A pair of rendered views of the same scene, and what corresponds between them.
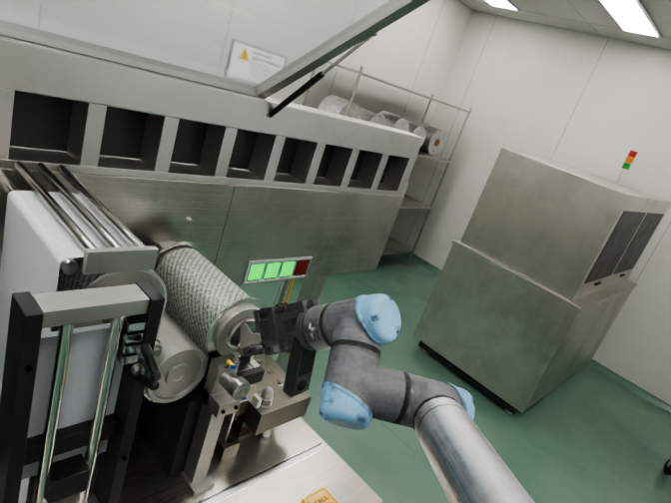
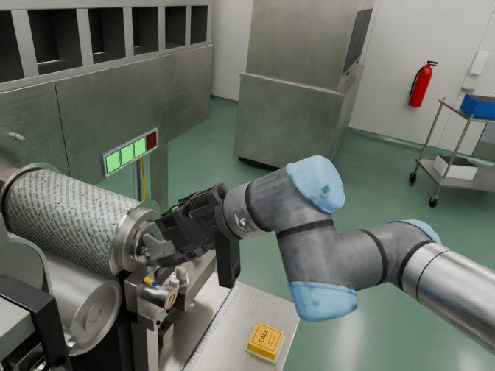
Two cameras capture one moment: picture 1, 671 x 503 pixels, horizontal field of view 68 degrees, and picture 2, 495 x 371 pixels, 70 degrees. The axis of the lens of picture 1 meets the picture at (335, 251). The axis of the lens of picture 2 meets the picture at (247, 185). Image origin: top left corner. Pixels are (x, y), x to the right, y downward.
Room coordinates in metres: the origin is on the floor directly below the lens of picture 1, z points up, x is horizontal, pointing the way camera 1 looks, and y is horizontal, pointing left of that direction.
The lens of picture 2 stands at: (0.34, 0.12, 1.67)
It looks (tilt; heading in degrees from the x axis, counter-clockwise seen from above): 30 degrees down; 341
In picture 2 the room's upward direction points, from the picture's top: 7 degrees clockwise
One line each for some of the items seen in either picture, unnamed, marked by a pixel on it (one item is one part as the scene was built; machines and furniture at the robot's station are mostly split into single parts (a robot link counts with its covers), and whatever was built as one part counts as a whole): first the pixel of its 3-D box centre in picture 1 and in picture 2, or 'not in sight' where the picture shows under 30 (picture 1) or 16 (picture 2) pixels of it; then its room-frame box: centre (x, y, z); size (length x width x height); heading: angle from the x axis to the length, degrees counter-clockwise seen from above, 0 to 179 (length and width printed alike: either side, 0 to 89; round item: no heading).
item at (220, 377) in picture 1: (213, 426); (150, 334); (0.80, 0.12, 1.05); 0.06 x 0.05 x 0.31; 52
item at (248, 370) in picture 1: (240, 373); (152, 273); (0.88, 0.11, 1.13); 0.09 x 0.06 x 0.03; 142
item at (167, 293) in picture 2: (239, 388); (166, 297); (0.78, 0.09, 1.18); 0.04 x 0.02 x 0.04; 142
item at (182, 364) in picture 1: (148, 338); (38, 288); (0.84, 0.30, 1.17); 0.26 x 0.12 x 0.12; 52
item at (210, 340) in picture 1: (239, 329); (138, 238); (0.86, 0.13, 1.25); 0.15 x 0.01 x 0.15; 142
